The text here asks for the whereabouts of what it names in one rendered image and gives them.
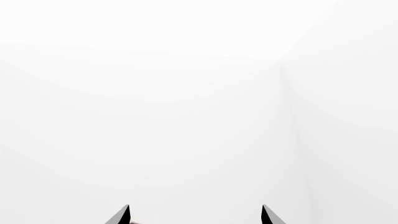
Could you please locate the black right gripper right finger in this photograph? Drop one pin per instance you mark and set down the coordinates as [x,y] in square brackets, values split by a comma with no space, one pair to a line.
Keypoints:
[269,218]

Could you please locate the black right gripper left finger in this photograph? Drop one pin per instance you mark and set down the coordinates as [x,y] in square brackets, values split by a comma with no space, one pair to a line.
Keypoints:
[121,218]

